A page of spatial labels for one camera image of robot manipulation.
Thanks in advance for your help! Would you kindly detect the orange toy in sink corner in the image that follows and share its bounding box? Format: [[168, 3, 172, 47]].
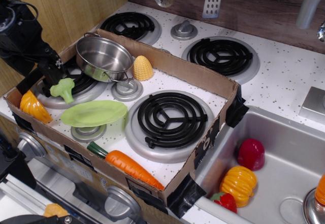
[[314, 174, 325, 205]]

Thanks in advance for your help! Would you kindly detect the silver faucet spout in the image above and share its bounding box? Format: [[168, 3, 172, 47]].
[[296, 0, 321, 29]]

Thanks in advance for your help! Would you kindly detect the brown cardboard fence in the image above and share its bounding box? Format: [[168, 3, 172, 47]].
[[5, 29, 241, 218]]

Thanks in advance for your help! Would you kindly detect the orange toy piece bottom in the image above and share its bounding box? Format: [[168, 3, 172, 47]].
[[43, 203, 69, 217]]

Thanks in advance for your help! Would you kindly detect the silver oven knob left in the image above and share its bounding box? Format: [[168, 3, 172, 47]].
[[18, 132, 47, 162]]

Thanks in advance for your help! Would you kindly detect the back left black burner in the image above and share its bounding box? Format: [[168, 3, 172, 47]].
[[96, 12, 162, 45]]

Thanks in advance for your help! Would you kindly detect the green toy broccoli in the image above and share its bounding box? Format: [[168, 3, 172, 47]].
[[50, 78, 75, 104]]

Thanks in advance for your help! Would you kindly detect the black burner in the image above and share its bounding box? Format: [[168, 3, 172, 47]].
[[32, 57, 107, 109], [125, 90, 214, 164], [96, 12, 162, 45], [181, 37, 260, 84]]

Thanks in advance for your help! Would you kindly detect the orange toy pumpkin half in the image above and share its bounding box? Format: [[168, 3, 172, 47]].
[[20, 90, 53, 123]]

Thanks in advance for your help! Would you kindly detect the back right black burner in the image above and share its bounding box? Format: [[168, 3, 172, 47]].
[[181, 37, 260, 84]]

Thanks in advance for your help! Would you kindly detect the silver knob base centre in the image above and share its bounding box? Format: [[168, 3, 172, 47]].
[[111, 78, 143, 102]]

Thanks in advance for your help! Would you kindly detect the orange toy carrot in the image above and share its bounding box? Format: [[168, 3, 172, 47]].
[[87, 141, 165, 190]]

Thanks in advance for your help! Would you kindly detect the hanging metal spatula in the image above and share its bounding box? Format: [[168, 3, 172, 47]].
[[202, 0, 221, 19]]

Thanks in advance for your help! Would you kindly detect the yellow toy corn cob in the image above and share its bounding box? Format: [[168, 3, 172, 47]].
[[133, 55, 154, 81]]

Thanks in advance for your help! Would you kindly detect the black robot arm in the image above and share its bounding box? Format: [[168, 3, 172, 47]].
[[1, 0, 66, 85]]

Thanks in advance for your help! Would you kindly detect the silver knob base under plate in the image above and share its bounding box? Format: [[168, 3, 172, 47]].
[[71, 125, 107, 143]]

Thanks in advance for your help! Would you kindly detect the light green plastic plate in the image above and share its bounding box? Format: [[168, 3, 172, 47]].
[[60, 100, 128, 127]]

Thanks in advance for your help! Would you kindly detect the dark red toy pepper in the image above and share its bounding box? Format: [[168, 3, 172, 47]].
[[237, 138, 265, 171]]

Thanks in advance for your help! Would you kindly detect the silver sink drain ring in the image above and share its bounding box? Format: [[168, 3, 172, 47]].
[[302, 187, 325, 224]]

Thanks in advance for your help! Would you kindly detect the silver toy sink basin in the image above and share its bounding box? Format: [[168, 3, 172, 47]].
[[195, 106, 324, 223]]

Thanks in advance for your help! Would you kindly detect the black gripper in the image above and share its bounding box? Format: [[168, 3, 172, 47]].
[[1, 4, 66, 85]]

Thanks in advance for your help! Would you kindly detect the silver faucet base plate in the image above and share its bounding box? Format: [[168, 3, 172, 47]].
[[299, 86, 324, 124]]

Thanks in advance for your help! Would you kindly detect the silver oven knob right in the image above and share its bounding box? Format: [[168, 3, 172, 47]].
[[104, 185, 141, 222]]

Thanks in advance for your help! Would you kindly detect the front left black burner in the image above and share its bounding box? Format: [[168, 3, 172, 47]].
[[32, 57, 107, 109]]

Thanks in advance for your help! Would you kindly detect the small steel pot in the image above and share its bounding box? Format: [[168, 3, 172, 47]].
[[76, 33, 134, 83]]

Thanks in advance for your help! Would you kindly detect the silver oven knob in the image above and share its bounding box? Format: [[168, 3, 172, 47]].
[[18, 132, 47, 162], [104, 185, 141, 222]]

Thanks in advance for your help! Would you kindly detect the yellow toy pumpkin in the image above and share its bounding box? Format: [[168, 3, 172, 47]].
[[219, 166, 257, 207]]

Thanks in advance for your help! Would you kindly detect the silver stove knob top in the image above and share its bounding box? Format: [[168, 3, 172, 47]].
[[171, 20, 198, 41]]

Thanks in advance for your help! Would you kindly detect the red toy strawberry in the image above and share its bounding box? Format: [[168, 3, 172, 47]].
[[210, 192, 237, 214]]

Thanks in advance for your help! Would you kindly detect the front right black burner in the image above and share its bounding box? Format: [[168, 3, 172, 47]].
[[125, 90, 214, 164]]

